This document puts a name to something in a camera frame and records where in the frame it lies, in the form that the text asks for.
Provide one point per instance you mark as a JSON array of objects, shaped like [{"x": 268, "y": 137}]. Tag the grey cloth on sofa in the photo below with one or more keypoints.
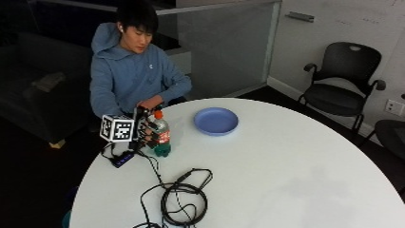
[{"x": 48, "y": 81}]

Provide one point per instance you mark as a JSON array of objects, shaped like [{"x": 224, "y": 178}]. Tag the white cube with black markers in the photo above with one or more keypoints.
[{"x": 117, "y": 128}]

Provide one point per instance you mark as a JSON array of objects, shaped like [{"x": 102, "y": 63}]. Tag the white wall outlet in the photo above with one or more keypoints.
[{"x": 394, "y": 107}]

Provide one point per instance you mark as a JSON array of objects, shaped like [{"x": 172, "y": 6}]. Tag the blue plate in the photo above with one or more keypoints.
[{"x": 216, "y": 121}]

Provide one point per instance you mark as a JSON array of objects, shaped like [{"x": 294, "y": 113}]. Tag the the person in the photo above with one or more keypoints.
[{"x": 126, "y": 72}]

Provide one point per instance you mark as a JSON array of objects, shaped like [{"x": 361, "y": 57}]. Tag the dark sofa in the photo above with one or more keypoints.
[{"x": 37, "y": 88}]

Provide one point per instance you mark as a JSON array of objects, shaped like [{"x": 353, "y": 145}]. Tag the black office chair with armrests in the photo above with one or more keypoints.
[{"x": 344, "y": 85}]

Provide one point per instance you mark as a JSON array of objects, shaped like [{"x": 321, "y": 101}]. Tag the green soda bottle orange cap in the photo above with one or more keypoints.
[{"x": 162, "y": 134}]

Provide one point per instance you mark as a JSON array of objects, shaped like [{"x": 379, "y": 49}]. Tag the white earbud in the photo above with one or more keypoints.
[{"x": 121, "y": 29}]

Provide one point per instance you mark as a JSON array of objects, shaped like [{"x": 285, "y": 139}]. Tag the small black hub box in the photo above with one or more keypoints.
[{"x": 121, "y": 158}]

